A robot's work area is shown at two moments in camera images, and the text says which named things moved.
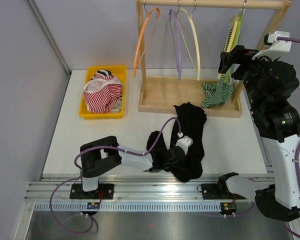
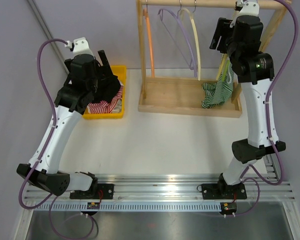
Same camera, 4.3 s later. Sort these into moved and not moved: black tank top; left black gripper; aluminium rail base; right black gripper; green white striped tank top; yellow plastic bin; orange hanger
Moved: left black gripper; black tank top; right black gripper; orange hanger
Not moved: yellow plastic bin; aluminium rail base; green white striped tank top
